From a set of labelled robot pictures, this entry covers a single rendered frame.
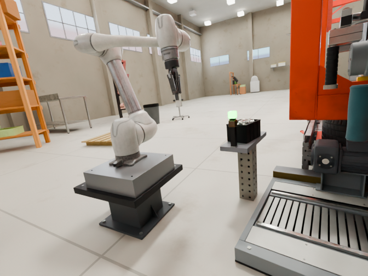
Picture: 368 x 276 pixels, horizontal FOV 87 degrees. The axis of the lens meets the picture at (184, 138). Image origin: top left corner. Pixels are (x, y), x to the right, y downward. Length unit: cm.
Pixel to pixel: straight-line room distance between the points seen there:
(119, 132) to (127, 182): 32
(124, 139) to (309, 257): 106
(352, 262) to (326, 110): 85
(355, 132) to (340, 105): 36
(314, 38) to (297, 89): 31
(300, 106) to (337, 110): 20
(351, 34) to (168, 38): 71
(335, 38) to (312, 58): 63
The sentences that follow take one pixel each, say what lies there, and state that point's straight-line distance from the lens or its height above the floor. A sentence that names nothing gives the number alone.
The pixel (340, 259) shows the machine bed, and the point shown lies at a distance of 112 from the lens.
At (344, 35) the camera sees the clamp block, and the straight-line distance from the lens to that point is 92.
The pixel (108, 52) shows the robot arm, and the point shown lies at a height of 109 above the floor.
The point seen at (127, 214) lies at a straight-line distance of 135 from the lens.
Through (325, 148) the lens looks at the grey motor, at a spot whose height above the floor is 39.
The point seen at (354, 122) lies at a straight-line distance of 121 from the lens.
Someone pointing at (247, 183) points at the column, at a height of 13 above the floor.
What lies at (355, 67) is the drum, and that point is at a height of 82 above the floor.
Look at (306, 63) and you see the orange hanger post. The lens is 154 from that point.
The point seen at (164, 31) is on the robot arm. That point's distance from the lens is 106.
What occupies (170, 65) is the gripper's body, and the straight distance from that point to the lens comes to 104.
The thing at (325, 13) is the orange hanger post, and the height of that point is 158.
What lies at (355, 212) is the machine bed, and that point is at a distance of 146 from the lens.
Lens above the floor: 80
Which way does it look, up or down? 13 degrees down
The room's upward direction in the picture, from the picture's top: 6 degrees counter-clockwise
